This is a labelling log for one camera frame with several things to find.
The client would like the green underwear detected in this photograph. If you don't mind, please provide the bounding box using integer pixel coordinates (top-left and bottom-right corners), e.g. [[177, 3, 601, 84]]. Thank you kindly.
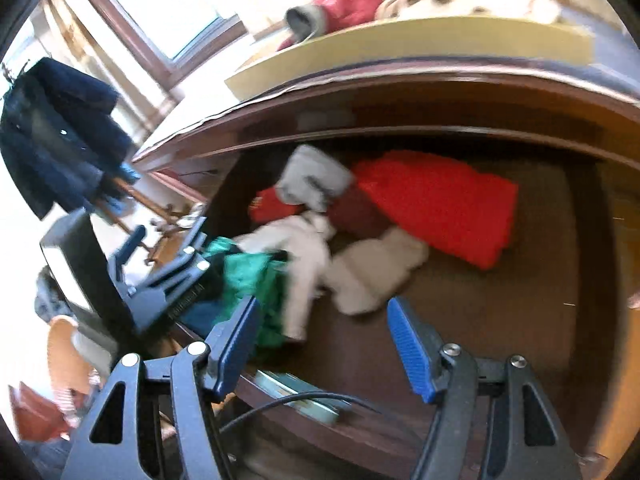
[[179, 237, 288, 353]]

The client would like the beige underwear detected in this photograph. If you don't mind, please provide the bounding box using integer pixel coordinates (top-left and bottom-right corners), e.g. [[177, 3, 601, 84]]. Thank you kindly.
[[323, 226, 430, 316]]

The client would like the small red underwear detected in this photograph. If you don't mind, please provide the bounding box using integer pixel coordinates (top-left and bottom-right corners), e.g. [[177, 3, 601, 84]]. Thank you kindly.
[[248, 186, 305, 224]]

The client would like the large red garment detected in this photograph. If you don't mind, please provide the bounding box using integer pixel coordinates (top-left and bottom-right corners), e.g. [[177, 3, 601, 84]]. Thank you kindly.
[[328, 151, 518, 270]]

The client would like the white cream garment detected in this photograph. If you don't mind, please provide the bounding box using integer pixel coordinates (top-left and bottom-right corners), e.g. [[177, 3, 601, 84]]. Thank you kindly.
[[233, 210, 335, 341]]

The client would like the grey white sock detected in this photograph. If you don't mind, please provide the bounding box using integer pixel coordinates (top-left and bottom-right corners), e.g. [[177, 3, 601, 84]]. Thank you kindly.
[[274, 144, 354, 214]]

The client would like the open wooden drawer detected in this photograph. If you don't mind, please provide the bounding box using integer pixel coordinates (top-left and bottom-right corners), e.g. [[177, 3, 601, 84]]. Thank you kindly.
[[204, 136, 622, 479]]

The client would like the wooden coat rack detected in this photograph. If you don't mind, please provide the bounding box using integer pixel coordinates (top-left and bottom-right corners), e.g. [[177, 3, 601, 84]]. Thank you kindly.
[[93, 179, 205, 269]]

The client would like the clothes pile on floor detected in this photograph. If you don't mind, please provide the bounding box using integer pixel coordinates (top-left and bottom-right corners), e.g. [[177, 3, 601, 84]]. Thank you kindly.
[[34, 266, 76, 324]]

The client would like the dark navy hanging jacket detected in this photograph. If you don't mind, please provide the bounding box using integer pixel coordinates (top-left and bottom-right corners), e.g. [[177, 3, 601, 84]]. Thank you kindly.
[[1, 58, 140, 219]]

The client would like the red garment in tray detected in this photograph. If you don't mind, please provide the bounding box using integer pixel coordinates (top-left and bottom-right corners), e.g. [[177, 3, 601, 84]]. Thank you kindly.
[[278, 0, 383, 51]]

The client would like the black cable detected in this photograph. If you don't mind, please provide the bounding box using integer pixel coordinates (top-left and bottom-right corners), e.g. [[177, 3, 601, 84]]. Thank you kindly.
[[218, 390, 426, 449]]

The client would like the window with brown frame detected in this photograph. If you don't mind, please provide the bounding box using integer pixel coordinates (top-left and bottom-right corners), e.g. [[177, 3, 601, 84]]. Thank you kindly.
[[89, 0, 247, 90]]

